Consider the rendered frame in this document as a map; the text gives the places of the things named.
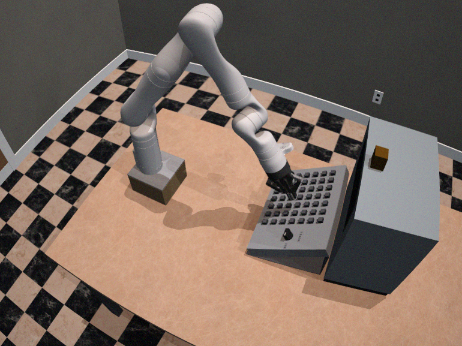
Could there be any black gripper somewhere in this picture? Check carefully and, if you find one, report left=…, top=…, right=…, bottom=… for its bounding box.
left=265, top=159, right=302, bottom=200

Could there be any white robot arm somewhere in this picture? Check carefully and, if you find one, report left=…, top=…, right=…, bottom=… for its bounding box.
left=121, top=4, right=294, bottom=175

